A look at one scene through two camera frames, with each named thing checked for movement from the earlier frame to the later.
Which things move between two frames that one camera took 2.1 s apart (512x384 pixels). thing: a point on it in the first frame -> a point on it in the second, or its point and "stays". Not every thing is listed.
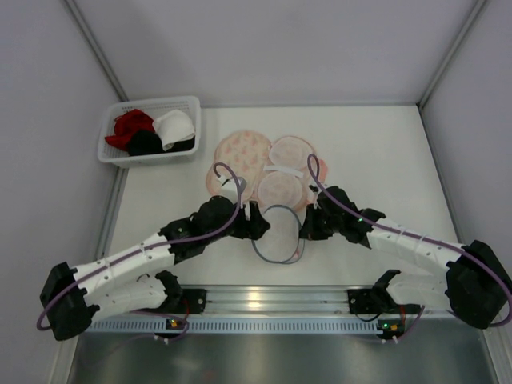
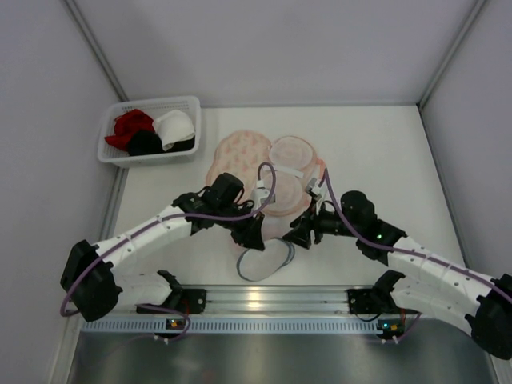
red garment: x=127 y=123 stays
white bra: x=173 y=126 stays
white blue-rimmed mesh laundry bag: x=281 y=243 -> x=255 y=265
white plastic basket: x=110 y=155 stays
